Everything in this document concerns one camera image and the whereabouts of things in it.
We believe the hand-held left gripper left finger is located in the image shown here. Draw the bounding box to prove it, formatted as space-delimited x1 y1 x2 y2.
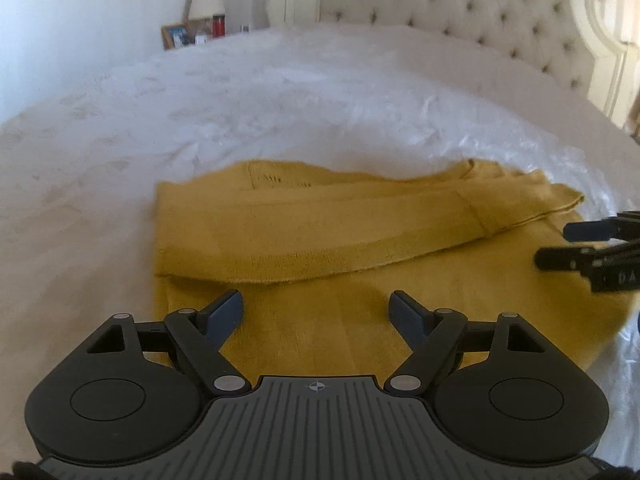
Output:
86 288 253 397

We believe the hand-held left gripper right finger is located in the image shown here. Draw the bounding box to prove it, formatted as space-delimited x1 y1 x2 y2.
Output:
383 289 547 394

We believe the wooden picture frame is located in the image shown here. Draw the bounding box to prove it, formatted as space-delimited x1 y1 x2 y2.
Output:
161 17 213 51

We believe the tufted cream headboard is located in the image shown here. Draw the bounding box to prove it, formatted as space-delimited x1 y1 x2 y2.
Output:
267 0 640 131

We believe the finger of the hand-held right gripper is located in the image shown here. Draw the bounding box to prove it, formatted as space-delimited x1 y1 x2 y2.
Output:
534 241 640 275
562 214 640 242

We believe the yellow knit sweater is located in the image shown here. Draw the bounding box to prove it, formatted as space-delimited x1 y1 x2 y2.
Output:
152 158 634 377

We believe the white bedspread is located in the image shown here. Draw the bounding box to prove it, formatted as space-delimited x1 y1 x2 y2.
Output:
0 25 640 461

